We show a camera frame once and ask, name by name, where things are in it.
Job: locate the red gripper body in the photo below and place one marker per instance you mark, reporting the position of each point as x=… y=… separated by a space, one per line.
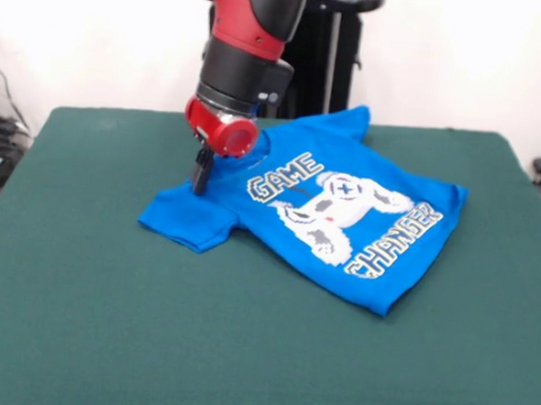
x=215 y=130

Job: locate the dark green table cloth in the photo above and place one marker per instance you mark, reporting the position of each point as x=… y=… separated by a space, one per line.
x=151 y=342

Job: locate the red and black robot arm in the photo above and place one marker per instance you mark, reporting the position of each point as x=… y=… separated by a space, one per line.
x=243 y=40

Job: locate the blue game controller print t-shirt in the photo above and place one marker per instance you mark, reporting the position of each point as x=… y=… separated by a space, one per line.
x=187 y=216

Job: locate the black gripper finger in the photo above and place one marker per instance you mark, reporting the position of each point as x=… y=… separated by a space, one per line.
x=198 y=166
x=203 y=177

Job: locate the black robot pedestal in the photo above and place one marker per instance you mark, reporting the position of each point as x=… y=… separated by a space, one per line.
x=325 y=54

